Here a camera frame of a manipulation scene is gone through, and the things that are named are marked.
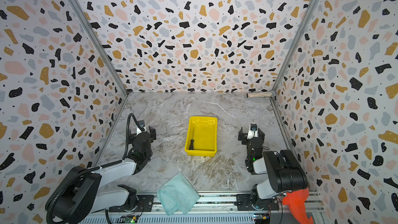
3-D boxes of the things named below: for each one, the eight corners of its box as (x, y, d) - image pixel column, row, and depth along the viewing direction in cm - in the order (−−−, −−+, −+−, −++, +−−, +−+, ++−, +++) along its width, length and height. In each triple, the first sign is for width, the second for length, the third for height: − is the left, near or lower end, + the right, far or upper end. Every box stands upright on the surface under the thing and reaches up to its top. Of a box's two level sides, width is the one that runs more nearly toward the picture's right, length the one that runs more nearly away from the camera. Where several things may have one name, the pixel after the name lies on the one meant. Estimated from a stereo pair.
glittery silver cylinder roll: (247, 97, 122) (247, 95, 120) (246, 93, 125) (246, 91, 123) (275, 97, 122) (276, 95, 120) (273, 93, 125) (274, 91, 123)
